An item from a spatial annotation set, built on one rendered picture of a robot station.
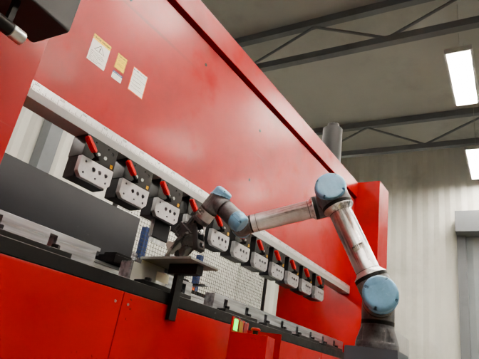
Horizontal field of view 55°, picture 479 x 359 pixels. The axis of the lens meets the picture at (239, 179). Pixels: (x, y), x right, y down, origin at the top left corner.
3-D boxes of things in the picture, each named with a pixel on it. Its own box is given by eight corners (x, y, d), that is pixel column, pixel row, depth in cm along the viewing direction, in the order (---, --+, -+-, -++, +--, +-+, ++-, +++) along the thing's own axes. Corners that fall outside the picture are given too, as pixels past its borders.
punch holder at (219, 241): (209, 243, 220) (215, 211, 227) (195, 243, 225) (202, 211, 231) (227, 252, 231) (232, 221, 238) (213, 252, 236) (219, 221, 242)
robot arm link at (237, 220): (253, 224, 187) (234, 207, 192) (247, 214, 177) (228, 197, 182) (239, 238, 186) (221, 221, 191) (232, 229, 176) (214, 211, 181)
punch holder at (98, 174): (75, 174, 161) (89, 132, 167) (60, 177, 165) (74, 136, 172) (107, 191, 172) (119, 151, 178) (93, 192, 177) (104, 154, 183)
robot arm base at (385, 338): (403, 355, 165) (403, 326, 169) (394, 350, 154) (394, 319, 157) (361, 350, 173) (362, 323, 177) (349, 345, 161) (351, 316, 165)
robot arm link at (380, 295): (403, 311, 161) (339, 180, 186) (407, 303, 148) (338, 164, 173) (370, 323, 162) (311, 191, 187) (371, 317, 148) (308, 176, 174)
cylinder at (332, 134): (335, 167, 380) (338, 117, 398) (308, 169, 393) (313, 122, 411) (348, 182, 403) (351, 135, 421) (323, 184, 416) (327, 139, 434)
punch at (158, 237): (150, 240, 193) (155, 219, 196) (147, 240, 194) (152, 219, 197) (165, 247, 200) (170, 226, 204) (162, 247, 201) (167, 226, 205)
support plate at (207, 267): (190, 258, 171) (191, 256, 172) (140, 258, 186) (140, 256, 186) (218, 271, 185) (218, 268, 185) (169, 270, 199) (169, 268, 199)
